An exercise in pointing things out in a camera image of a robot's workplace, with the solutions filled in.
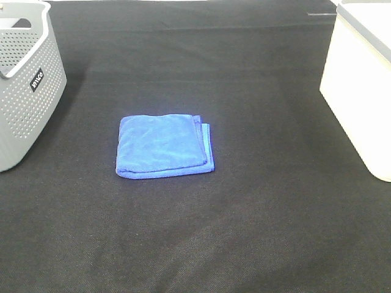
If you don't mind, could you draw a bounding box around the white storage box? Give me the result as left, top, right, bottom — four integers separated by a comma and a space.
320, 1, 390, 182

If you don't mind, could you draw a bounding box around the folded blue towel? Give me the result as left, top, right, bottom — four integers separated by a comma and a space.
115, 114, 214, 179

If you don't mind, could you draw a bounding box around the black table mat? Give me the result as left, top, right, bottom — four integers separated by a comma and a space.
1, 1, 390, 292

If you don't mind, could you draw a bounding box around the grey perforated laundry basket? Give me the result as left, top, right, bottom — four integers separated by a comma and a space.
1, 1, 67, 172

